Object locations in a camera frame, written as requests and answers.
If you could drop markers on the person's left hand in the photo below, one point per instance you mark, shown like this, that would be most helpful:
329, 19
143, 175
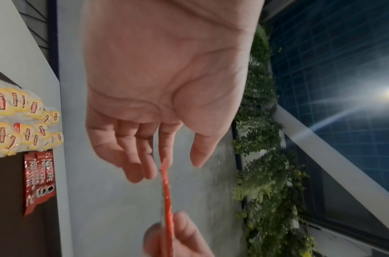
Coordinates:
165, 62

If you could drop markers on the person's right hand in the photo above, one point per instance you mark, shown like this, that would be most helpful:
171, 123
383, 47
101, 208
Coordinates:
181, 238

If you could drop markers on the brown plastic tray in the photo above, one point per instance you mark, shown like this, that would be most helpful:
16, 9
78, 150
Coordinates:
10, 200

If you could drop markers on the large glass window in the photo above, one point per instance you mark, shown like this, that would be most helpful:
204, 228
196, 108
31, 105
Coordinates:
340, 62

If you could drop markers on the green plant wall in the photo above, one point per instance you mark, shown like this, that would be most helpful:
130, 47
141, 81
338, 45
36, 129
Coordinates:
264, 150

